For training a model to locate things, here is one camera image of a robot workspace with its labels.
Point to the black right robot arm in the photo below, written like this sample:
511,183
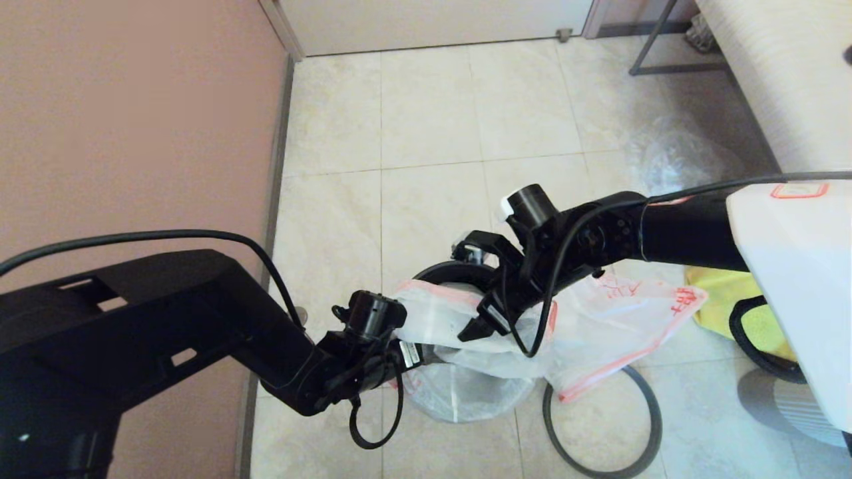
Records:
685,233

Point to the white red plastic bag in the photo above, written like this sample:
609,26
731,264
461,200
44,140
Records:
619,319

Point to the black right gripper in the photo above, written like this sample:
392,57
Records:
519,293

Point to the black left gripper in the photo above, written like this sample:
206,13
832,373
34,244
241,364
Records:
406,354

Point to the white wood-grain table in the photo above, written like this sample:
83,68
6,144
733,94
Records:
792,80

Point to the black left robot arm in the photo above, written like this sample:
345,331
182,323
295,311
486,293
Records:
133,332

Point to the grey patterned shoe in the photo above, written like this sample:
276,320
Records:
702,33

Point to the round metal floor drain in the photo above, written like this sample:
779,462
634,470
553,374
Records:
303,314

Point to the small metal door stopper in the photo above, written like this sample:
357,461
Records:
564,32

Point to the white ribbed round appliance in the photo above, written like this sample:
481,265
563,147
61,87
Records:
779,406

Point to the clear crumpled plastic bag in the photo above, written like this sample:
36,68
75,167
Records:
672,153

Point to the white door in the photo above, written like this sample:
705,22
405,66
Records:
432,23

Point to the yellow fabric bag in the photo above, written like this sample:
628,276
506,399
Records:
719,293

